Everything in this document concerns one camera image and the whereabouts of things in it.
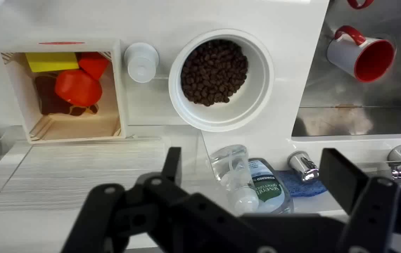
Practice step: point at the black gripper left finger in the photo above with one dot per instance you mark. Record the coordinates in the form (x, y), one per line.
(108, 211)

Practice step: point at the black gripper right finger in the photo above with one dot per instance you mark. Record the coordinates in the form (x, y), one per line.
(370, 211)

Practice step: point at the small white cup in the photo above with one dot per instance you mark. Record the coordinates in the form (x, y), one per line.
(140, 62)

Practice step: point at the white open box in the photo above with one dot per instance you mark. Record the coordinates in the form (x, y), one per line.
(112, 107)

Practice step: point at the large red cup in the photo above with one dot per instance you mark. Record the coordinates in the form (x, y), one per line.
(77, 87)

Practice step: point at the small red cup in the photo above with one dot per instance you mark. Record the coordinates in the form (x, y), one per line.
(94, 63)

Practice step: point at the small chrome knob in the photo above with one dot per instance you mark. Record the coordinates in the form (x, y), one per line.
(302, 164)

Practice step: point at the green label dish soap bottle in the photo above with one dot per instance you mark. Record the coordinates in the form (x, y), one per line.
(270, 190)

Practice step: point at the stainless steel sink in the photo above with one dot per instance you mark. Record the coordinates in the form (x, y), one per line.
(348, 107)

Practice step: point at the clear soap dispenser bottle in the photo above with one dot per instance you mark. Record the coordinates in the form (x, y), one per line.
(229, 170)

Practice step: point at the white mug red inside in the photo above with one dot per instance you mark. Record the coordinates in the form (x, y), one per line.
(344, 53)
(360, 3)

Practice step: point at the yellow block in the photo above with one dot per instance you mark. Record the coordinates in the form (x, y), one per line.
(52, 62)

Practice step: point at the white bowl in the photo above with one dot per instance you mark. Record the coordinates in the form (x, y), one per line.
(256, 88)

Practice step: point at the brown coffee beans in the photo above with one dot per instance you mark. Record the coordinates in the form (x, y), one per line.
(213, 71)

